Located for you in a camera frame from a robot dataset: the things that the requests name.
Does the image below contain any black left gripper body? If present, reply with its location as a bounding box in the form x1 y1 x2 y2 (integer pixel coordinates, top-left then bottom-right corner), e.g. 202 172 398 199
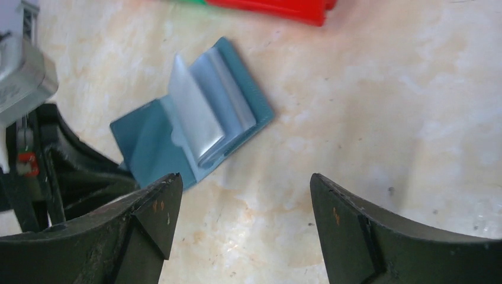
1 117 49 233

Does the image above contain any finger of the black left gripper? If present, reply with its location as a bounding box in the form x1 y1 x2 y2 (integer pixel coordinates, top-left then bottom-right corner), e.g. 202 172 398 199
37 104 139 222

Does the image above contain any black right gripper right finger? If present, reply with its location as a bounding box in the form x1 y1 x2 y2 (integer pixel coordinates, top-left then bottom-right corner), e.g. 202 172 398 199
310 173 501 283

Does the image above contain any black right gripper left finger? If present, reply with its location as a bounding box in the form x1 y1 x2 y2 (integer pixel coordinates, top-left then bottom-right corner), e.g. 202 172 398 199
1 174 183 283

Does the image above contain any teal card holder wallet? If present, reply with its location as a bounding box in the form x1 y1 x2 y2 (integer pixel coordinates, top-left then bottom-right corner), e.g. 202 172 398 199
110 37 275 189

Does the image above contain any green plastic bin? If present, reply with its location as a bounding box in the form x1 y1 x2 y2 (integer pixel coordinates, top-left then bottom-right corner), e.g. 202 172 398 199
176 0 207 5

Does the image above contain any red bin with clear bags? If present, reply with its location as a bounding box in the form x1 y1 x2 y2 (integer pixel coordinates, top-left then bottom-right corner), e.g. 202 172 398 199
205 0 337 27

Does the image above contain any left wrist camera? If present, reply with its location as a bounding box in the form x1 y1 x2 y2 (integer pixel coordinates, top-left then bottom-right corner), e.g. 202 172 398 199
1 0 59 127

